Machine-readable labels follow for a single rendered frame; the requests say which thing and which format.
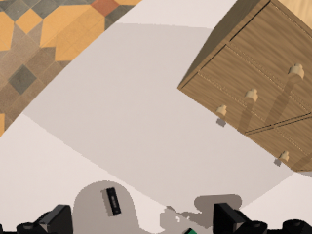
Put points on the small wooden chest of drawers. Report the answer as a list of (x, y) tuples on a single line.
[(242, 12)]

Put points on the light wood drawer front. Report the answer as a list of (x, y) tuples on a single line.
[(282, 147), (301, 132), (280, 45), (223, 104), (248, 83)]

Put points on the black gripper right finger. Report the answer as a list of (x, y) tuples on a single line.
[(227, 220)]

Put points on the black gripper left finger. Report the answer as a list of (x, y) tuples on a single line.
[(58, 221)]

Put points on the white and green eraser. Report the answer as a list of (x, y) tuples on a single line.
[(190, 231)]

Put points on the black battery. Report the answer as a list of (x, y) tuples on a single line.
[(113, 201)]

